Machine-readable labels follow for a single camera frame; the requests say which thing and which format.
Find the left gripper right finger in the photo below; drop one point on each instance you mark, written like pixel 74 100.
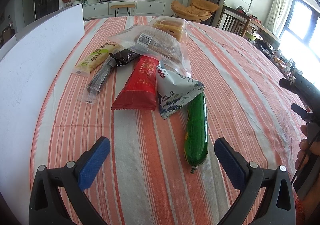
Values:
pixel 277 205

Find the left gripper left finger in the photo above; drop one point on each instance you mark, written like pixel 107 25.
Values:
pixel 46 204

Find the dark long snack bar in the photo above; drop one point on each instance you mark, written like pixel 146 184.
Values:
pixel 94 87

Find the red triangular snack bag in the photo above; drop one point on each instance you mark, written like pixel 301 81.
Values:
pixel 139 92

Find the green sausage snack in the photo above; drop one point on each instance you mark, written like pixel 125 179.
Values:
pixel 196 134

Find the blue white triangular snack bag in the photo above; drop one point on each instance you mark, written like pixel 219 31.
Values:
pixel 174 91

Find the person's right hand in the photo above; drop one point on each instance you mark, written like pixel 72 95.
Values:
pixel 302 156

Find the orange striped tablecloth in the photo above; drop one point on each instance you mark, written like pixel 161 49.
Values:
pixel 145 178

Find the yellow green rice cracker pack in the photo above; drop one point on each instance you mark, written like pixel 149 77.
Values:
pixel 96 58

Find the small dark brown snack packet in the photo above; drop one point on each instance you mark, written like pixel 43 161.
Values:
pixel 124 57

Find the clear bag of brown biscuits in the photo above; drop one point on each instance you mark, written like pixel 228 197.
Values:
pixel 152 42

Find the dark wooden chair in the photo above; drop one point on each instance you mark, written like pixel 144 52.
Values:
pixel 233 21

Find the wooden side table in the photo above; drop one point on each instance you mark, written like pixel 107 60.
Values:
pixel 267 36

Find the red flower arrangement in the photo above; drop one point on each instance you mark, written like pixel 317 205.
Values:
pixel 66 3

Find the wooden bench stool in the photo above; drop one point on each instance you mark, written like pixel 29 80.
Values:
pixel 128 8

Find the white TV cabinet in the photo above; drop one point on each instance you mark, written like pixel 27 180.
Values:
pixel 143 8

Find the bagged yellow bread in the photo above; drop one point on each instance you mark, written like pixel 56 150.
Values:
pixel 177 27

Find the white sheer curtain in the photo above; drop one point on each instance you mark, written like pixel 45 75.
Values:
pixel 277 16

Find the orange lounge chair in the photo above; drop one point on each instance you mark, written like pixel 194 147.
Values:
pixel 197 11

